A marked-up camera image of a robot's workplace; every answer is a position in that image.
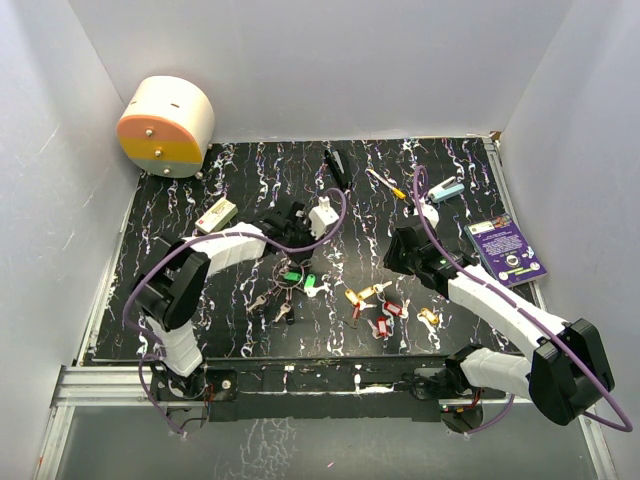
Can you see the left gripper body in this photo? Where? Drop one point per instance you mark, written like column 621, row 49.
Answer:
column 300, row 235

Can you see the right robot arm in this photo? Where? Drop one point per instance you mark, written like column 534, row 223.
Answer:
column 561, row 366

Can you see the yellow tag far right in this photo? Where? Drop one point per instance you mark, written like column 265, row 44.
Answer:
column 429, row 316

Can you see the white pen yellow cap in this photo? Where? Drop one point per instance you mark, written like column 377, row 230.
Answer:
column 395, row 190

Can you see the large metal keyring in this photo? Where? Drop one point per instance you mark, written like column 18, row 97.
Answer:
column 285, row 265

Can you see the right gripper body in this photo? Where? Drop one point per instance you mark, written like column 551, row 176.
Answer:
column 399, row 259

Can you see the black stapler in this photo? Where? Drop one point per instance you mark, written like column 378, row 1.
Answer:
column 339, row 166

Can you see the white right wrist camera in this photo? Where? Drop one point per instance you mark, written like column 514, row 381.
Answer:
column 429, row 212

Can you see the small beige cardboard box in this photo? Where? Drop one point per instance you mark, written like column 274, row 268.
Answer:
column 216, row 217

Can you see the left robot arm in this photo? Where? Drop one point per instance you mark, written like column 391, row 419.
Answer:
column 164, row 298

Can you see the yellow tag with key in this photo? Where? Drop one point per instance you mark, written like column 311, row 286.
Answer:
column 372, row 290

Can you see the aluminium rail frame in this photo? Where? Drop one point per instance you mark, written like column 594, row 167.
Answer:
column 102, row 427

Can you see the purple booklet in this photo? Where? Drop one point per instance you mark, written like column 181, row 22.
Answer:
column 504, row 251

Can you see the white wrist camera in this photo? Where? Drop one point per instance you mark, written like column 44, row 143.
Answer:
column 321, row 217
column 429, row 212

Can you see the red tag lower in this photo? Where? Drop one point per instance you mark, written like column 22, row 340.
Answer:
column 380, row 327

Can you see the silver key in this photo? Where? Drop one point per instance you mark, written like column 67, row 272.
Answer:
column 258, row 302
column 283, row 311

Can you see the round drawer box pink yellow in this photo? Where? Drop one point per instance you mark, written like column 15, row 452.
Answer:
column 167, row 127

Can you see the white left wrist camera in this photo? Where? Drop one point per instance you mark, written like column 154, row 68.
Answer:
column 321, row 217

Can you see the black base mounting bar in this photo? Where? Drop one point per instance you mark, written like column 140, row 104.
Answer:
column 390, row 386

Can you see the red tag right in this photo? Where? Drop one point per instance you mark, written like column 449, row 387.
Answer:
column 393, row 309

